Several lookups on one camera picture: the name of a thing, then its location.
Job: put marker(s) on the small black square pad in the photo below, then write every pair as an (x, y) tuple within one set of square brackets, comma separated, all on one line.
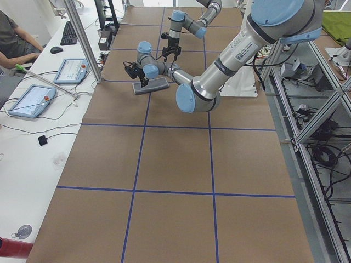
[(42, 140)]

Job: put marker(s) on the person's forearm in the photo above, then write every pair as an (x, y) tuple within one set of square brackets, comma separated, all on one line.
[(11, 63)]

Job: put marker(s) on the pink towel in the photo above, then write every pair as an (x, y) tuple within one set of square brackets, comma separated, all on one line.
[(152, 86)]

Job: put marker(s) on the round metal disc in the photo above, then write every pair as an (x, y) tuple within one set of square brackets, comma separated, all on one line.
[(23, 232)]

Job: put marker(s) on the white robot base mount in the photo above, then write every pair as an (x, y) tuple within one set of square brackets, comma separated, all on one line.
[(242, 84)]

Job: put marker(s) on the black computer mouse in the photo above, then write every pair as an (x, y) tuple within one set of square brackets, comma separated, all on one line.
[(55, 50)]

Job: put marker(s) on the teach pendant tablet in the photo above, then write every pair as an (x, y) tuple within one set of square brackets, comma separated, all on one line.
[(71, 71), (33, 102)]

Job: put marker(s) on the upper teach pendant tablet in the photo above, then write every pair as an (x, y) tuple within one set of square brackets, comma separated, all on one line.
[(71, 71)]

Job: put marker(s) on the red cylinder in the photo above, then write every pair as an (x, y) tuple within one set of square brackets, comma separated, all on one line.
[(15, 249)]

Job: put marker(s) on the green cloth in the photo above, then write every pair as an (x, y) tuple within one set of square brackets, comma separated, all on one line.
[(337, 25)]

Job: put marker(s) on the aluminium side frame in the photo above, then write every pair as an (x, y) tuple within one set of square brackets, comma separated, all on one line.
[(310, 101)]

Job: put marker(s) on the aluminium frame post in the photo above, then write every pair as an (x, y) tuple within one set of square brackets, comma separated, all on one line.
[(83, 39)]

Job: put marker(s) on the lower teach pendant tablet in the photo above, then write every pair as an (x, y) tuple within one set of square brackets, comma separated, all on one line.
[(33, 102)]

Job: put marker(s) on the black box with label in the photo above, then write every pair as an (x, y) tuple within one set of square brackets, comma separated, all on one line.
[(105, 40)]

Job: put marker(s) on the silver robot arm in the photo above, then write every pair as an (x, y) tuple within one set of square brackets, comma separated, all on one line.
[(289, 22), (181, 20)]

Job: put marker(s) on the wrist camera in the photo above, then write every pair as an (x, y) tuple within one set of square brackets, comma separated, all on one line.
[(130, 69)]

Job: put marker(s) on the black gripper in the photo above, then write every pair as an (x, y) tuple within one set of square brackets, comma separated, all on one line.
[(172, 44), (141, 75)]

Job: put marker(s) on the metal rod with green handle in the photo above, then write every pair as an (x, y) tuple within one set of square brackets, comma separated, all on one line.
[(21, 68)]

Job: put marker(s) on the black keyboard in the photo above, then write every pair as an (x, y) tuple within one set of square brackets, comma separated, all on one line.
[(69, 36)]

